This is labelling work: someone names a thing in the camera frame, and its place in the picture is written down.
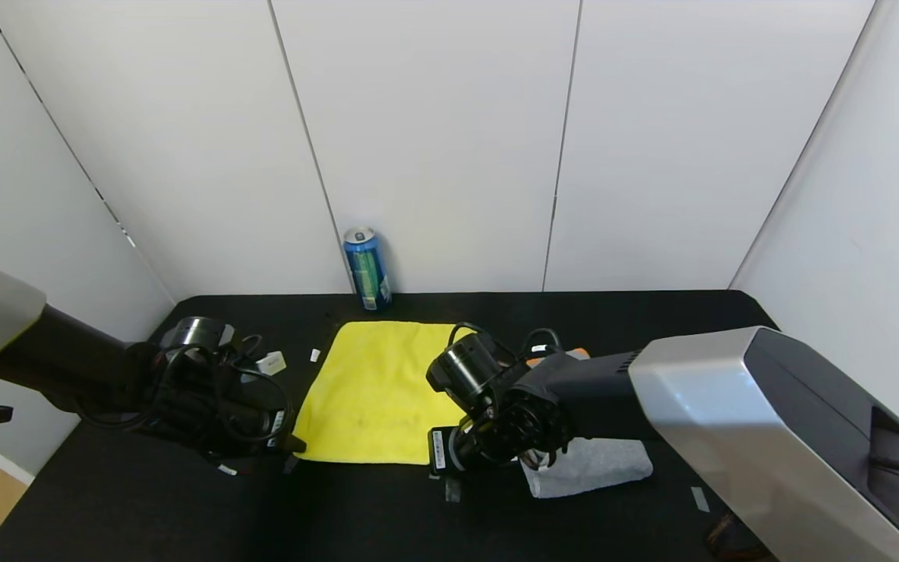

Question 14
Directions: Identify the blue drink can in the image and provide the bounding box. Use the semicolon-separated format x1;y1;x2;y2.
343;227;393;312

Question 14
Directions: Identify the grey towel with orange marks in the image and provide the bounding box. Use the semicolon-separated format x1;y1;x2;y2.
520;347;653;499

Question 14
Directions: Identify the yellow towel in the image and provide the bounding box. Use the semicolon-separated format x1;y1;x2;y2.
292;321;472;465

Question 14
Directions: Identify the right arm labelled black cable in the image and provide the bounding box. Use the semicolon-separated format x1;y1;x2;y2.
524;328;565;361

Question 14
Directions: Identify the arm labelled black cable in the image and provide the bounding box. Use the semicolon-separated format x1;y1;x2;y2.
524;328;565;361
75;343;294;477

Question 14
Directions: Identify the brown cable bundle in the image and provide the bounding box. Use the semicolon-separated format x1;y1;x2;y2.
703;514;741;559

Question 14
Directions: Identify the right wrist camera black cable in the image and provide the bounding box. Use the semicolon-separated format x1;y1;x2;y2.
448;322;491;350

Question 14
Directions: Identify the left arm labelled black cable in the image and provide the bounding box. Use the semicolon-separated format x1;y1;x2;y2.
75;343;294;477

